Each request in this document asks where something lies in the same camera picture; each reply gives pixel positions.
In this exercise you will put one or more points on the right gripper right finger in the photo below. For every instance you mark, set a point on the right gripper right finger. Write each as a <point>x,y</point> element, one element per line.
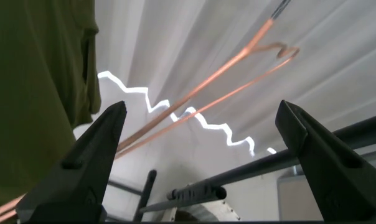
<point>340,180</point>

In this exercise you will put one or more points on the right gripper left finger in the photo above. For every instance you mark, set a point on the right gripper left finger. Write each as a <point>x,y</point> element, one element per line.
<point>76,186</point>

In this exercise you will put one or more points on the green printed T-shirt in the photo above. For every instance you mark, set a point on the green printed T-shirt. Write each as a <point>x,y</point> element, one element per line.
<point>35,93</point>

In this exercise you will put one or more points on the pink clothes hanger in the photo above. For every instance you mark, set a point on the pink clothes hanger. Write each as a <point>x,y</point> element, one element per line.
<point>248,49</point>

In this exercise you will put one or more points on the black clothes rack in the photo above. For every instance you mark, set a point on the black clothes rack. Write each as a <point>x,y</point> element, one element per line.
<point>269,163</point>

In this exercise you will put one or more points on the white curtain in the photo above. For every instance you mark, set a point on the white curtain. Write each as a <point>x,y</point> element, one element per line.
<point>206,31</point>

